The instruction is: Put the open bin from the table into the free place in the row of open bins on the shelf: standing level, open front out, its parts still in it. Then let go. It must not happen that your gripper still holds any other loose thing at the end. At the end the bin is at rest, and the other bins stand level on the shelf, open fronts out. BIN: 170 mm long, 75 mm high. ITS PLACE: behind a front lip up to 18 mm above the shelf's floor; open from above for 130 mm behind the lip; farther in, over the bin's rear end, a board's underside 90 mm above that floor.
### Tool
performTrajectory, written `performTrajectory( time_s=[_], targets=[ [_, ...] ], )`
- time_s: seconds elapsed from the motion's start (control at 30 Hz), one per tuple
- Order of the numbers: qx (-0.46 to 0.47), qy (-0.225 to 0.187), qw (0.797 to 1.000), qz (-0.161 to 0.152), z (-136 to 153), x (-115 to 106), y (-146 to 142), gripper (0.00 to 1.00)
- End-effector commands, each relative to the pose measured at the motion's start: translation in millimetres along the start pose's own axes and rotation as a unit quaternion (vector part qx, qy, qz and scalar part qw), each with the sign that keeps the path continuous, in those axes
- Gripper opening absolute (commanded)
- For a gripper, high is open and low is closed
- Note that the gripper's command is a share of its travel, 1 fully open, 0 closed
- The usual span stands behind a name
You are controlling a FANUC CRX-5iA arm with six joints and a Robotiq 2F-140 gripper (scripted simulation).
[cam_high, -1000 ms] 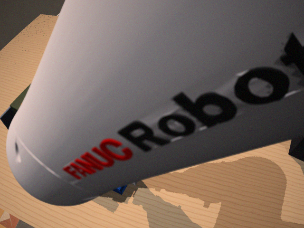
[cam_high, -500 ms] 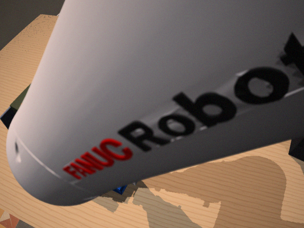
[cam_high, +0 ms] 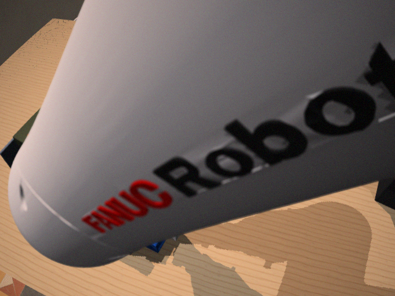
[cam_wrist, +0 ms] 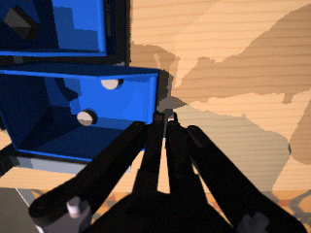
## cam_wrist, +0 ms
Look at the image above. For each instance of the blue bin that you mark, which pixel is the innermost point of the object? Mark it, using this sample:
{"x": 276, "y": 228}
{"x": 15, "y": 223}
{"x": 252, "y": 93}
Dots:
{"x": 40, "y": 113}
{"x": 68, "y": 28}

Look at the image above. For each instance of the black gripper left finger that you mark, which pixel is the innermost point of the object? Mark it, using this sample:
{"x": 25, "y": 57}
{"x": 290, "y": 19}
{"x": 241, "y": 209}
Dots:
{"x": 69, "y": 207}

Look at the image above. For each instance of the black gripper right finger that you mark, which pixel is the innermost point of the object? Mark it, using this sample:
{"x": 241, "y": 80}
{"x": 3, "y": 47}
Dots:
{"x": 244, "y": 206}

